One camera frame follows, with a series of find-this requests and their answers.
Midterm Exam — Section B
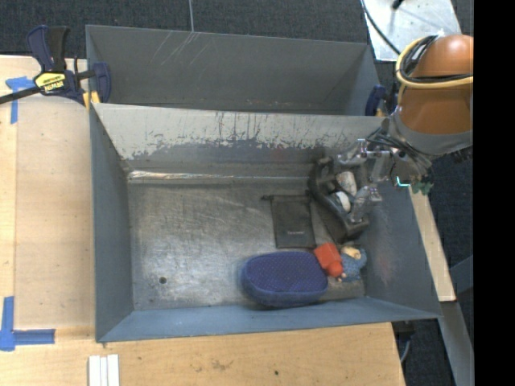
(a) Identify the blue plush toy animal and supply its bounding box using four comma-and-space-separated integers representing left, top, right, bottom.
337, 245, 369, 284

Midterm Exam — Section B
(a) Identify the black flat pouch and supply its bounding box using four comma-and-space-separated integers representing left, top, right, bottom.
260, 194, 317, 250

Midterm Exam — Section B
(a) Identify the white round piece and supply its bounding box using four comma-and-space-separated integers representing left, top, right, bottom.
331, 191, 352, 212
335, 170, 358, 195

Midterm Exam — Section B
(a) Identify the black plastic holder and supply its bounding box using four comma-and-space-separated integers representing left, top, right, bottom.
307, 155, 372, 242

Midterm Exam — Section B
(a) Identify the red toy block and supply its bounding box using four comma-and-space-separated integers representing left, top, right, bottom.
313, 242, 344, 278

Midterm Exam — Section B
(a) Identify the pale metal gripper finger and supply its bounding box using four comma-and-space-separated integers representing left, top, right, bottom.
348, 185, 384, 222
336, 138, 369, 168

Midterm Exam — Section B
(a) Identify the grey metal bin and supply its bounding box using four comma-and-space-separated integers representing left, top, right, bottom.
84, 24, 444, 344

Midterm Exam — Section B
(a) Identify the blue dotted cushion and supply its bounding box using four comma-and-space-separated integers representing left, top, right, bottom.
239, 250, 329, 309

